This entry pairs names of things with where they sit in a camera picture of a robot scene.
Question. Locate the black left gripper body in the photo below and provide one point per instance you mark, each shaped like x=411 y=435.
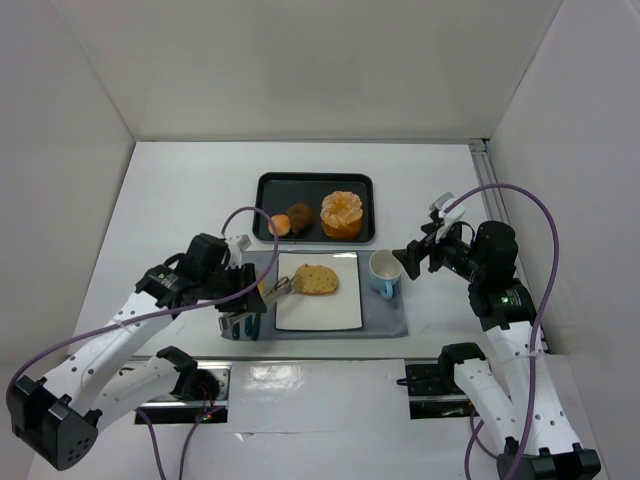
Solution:
x=248 y=288

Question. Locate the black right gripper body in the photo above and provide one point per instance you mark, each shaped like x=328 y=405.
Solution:
x=427 y=251

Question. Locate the silver metal tongs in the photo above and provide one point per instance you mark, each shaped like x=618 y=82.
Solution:
x=283 y=287

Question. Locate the seeded bread slice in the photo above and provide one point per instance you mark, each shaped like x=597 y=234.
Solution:
x=315 y=280

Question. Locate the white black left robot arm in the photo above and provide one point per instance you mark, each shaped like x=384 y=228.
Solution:
x=61 y=414

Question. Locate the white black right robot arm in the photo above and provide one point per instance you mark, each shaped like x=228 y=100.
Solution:
x=524 y=417

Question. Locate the light blue mug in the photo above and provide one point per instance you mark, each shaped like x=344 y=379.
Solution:
x=384 y=273

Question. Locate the grey cloth placemat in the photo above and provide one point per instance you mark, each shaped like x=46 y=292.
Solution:
x=381 y=318

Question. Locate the small round golden bun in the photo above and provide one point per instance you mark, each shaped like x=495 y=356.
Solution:
x=279 y=225

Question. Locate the orange round cake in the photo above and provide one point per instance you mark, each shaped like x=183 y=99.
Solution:
x=341 y=215

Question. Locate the white square plate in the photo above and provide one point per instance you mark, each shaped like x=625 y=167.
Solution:
x=338 y=311

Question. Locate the brown chocolate croissant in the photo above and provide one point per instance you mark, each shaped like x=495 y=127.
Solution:
x=300 y=216

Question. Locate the black rectangular baking tray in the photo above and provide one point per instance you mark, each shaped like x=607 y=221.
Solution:
x=277 y=191

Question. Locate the gold spoon green handle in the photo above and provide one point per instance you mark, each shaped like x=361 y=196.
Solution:
x=248 y=326

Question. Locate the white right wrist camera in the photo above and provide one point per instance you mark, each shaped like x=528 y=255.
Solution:
x=446 y=212

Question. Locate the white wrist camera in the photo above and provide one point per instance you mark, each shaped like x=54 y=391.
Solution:
x=446 y=212
x=237 y=245

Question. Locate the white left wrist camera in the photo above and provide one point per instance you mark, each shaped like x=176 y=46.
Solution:
x=237 y=245

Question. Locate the aluminium frame rail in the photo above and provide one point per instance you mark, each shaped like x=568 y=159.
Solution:
x=492 y=198

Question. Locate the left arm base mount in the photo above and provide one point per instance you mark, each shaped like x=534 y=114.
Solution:
x=207 y=401

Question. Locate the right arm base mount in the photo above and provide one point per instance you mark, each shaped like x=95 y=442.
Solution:
x=429 y=397

